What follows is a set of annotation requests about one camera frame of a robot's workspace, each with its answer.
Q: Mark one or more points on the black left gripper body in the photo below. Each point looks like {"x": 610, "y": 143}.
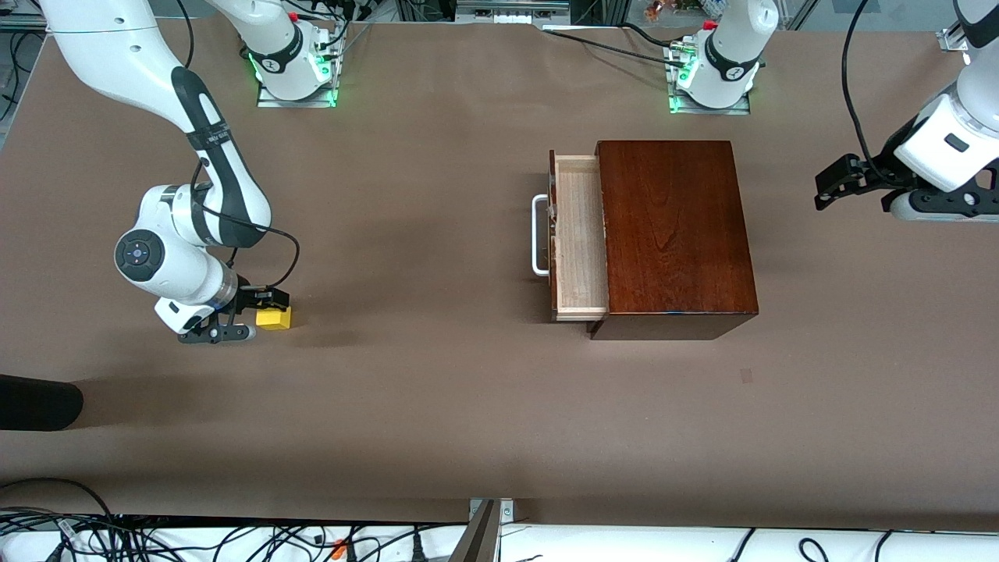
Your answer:
{"x": 872, "y": 175}

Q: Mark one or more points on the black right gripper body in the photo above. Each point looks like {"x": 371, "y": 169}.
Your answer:
{"x": 244, "y": 297}

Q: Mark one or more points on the yellow block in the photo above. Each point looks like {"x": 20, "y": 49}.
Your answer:
{"x": 275, "y": 320}

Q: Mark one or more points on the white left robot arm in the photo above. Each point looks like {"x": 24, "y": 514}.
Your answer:
{"x": 730, "y": 55}

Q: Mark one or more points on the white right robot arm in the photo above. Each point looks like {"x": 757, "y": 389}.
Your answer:
{"x": 179, "y": 265}

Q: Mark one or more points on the dark wooden cabinet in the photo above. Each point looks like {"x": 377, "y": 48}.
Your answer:
{"x": 679, "y": 234}

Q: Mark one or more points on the black cylinder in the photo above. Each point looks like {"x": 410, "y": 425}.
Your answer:
{"x": 35, "y": 403}

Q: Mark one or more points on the small copper coloured object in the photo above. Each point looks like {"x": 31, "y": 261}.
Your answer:
{"x": 654, "y": 9}

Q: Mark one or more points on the orange plug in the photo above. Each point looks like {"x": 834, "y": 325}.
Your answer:
{"x": 339, "y": 549}

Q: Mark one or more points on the grey metal beam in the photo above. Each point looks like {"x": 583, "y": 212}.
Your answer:
{"x": 476, "y": 542}

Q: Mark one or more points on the grey device with ports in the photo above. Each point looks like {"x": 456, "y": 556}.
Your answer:
{"x": 511, "y": 9}

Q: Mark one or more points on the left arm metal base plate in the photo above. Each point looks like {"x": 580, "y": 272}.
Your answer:
{"x": 710, "y": 111}

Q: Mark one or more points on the silver aluminium frame rail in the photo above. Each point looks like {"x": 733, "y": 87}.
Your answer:
{"x": 952, "y": 39}
{"x": 23, "y": 23}

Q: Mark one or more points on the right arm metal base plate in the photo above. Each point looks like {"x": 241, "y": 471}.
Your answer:
{"x": 296, "y": 101}

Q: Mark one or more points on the silver metal bracket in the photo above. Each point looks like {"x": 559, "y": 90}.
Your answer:
{"x": 507, "y": 509}

